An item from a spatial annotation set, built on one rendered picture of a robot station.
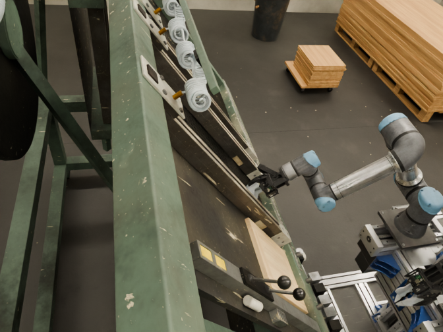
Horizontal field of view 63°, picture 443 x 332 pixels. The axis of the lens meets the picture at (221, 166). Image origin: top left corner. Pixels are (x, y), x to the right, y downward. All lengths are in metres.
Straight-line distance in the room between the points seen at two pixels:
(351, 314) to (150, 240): 2.13
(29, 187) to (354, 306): 2.12
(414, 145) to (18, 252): 1.81
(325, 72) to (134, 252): 4.14
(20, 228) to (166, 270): 1.57
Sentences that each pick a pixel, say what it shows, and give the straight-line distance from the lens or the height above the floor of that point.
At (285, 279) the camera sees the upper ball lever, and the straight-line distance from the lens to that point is 1.03.
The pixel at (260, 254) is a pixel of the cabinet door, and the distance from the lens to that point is 1.43.
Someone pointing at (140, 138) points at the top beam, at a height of 1.88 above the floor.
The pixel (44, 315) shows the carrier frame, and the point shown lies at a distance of 2.51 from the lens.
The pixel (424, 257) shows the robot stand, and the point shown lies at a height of 0.95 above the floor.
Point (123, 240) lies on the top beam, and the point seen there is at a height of 1.85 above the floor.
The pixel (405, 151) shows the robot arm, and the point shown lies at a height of 1.56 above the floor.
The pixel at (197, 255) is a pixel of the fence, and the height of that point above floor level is 1.65.
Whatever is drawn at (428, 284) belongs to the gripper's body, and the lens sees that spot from 1.25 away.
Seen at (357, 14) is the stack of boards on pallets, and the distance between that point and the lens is 6.16.
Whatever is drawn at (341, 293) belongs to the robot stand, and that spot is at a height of 0.21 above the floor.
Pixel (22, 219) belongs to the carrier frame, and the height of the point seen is 0.79.
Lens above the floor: 2.41
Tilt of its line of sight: 45 degrees down
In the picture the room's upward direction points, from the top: 10 degrees clockwise
